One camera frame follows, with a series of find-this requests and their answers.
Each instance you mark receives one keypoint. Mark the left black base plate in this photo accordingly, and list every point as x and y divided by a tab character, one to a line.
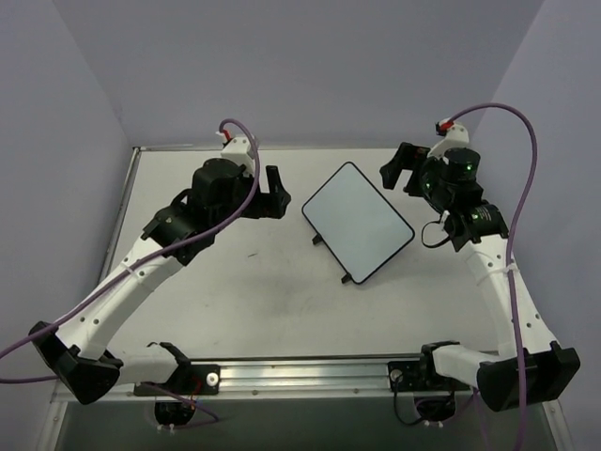
194	380

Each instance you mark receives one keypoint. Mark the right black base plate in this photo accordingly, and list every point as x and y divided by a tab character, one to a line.
408	376

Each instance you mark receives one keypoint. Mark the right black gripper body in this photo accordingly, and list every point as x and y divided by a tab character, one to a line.
407	168

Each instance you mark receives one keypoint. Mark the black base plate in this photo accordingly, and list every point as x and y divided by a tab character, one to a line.
408	376
194	380

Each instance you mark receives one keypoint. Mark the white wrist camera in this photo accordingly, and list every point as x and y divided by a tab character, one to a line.
237	150
456	136

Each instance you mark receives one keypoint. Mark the small black-framed whiteboard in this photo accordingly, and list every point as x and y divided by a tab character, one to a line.
356	223

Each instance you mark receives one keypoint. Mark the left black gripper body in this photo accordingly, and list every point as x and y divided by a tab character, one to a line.
265	201

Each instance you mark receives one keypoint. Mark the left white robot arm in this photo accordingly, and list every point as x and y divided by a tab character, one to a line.
76	347

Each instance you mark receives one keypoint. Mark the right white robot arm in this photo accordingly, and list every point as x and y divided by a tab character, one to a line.
529	360

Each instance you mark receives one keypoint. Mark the aluminium front rail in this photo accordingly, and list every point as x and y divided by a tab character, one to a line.
300	378

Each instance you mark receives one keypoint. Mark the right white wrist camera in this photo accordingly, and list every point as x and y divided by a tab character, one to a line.
456	136

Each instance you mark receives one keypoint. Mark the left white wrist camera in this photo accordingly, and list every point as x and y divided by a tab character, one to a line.
237	150

